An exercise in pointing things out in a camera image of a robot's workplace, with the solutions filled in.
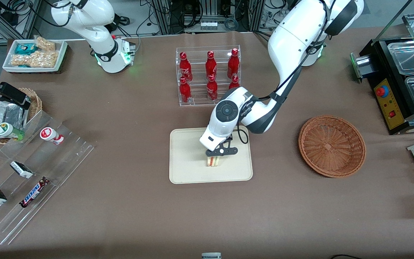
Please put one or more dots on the triangle sandwich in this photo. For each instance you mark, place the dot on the triangle sandwich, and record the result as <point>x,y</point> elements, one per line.
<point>212,162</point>

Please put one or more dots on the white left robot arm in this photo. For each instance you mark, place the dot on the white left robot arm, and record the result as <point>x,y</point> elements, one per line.
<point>293,39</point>

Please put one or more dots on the small light wicker basket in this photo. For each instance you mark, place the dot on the small light wicker basket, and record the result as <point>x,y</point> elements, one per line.
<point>36,102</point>

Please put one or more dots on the cream rectangular serving tray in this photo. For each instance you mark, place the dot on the cream rectangular serving tray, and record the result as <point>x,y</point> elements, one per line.
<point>189,162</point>

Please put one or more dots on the white snack tray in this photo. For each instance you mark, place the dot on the white snack tray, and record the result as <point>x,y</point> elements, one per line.
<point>61,54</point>

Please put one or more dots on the large brown wicker basket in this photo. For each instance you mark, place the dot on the large brown wicker basket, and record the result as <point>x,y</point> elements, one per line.
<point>332,145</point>

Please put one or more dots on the silver foil wrapped pack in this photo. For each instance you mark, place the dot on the silver foil wrapped pack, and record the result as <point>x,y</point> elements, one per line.
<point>7,113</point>

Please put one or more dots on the green-labelled drink bottle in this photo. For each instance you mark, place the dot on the green-labelled drink bottle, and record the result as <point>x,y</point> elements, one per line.
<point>7,130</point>

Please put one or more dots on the large rice cracker pack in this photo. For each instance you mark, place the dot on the large rice cracker pack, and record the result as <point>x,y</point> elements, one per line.
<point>34,59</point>

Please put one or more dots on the teal snack packet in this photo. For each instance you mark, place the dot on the teal snack packet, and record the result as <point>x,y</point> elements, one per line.
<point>25,48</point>

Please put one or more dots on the red-capped white yogurt bottle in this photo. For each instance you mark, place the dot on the red-capped white yogurt bottle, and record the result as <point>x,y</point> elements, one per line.
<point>50,135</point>

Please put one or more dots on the clear acrylic bottle rack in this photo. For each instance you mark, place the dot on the clear acrylic bottle rack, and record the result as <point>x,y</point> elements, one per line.
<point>198,100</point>

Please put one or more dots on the small rice cracker pack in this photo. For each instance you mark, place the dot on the small rice cracker pack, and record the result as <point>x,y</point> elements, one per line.
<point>45,44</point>

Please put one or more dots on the red cola bottle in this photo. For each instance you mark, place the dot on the red cola bottle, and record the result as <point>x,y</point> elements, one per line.
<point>233,83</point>
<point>233,64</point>
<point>185,67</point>
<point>212,90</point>
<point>184,91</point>
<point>210,65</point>

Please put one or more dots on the clear acrylic tiered snack rack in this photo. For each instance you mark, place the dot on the clear acrylic tiered snack rack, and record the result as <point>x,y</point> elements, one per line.
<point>63,158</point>

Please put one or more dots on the Snickers chocolate bar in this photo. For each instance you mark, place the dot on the Snickers chocolate bar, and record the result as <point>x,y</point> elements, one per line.
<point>33,193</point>

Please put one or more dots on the small grey device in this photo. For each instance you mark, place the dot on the small grey device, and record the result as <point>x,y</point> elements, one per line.
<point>211,255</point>

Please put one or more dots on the white power strip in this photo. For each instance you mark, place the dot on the white power strip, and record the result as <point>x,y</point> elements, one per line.
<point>208,25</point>

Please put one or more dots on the red emergency stop button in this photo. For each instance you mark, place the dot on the red emergency stop button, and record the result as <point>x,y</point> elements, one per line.
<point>382,91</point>

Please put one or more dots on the black food warmer appliance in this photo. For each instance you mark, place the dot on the black food warmer appliance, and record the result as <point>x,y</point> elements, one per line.
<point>390,108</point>

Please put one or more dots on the aluminium frame post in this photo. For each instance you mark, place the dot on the aluminium frame post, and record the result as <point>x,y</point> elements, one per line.
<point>161,16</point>

